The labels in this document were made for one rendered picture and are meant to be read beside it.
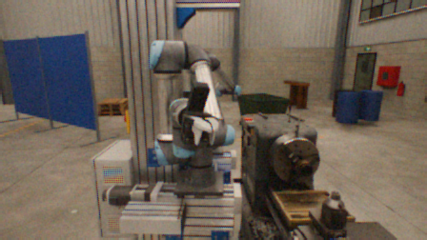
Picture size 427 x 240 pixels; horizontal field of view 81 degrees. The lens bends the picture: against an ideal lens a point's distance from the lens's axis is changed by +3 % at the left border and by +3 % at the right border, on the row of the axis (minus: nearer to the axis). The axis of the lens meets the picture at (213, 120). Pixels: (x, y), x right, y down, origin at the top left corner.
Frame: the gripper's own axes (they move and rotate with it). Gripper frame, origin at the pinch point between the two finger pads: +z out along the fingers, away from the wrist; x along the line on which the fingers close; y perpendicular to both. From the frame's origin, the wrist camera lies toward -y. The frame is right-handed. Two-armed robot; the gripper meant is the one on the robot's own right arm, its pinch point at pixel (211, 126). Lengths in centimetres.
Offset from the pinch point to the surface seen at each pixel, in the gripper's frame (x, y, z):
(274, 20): -587, -280, -978
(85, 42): 100, -41, -539
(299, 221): -73, 59, -45
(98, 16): 139, -182, -1146
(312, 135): -110, 23, -88
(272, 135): -82, 26, -96
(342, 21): -875, -313, -883
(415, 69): -857, -108, -522
